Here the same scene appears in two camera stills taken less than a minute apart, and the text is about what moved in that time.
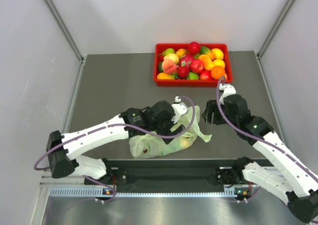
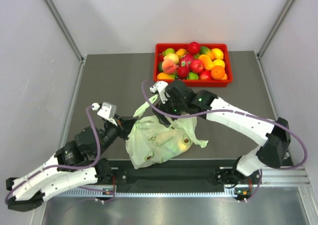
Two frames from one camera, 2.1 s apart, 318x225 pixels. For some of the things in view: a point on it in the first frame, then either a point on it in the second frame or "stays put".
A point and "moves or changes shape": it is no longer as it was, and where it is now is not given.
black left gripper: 166,132 -> 125,125
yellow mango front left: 163,76 stays put
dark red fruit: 183,72 stays put
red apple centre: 197,65 stays put
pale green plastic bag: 145,147 moves or changes shape
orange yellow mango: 208,63 stays put
